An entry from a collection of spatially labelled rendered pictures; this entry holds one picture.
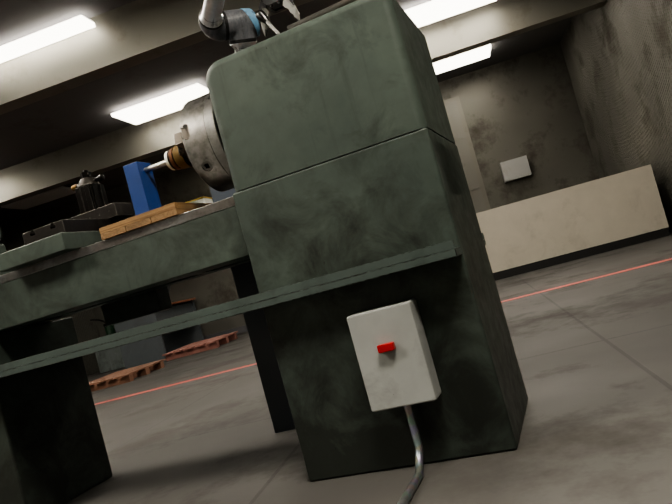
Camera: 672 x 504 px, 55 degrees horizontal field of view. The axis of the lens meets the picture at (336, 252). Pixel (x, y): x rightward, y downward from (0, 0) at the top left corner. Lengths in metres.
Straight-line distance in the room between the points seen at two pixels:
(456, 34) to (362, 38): 6.76
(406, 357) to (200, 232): 0.76
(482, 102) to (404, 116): 9.80
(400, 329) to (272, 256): 0.44
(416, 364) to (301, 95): 0.80
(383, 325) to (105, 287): 0.99
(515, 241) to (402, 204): 6.18
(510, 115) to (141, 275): 9.79
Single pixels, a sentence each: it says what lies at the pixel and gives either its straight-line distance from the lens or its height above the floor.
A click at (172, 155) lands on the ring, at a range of 2.25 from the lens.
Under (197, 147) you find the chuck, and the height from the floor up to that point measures 1.05.
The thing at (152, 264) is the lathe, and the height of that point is 0.74.
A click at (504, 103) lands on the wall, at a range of 11.54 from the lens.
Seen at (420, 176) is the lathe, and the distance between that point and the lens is 1.72.
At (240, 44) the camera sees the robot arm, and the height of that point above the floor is 1.56.
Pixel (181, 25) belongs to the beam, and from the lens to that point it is 5.96.
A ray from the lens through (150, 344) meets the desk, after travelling 10.93.
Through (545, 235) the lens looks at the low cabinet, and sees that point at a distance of 7.91.
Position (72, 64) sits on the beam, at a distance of 6.37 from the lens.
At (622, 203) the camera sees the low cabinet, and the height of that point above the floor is 0.49.
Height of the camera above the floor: 0.55
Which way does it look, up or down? 2 degrees up
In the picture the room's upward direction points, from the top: 15 degrees counter-clockwise
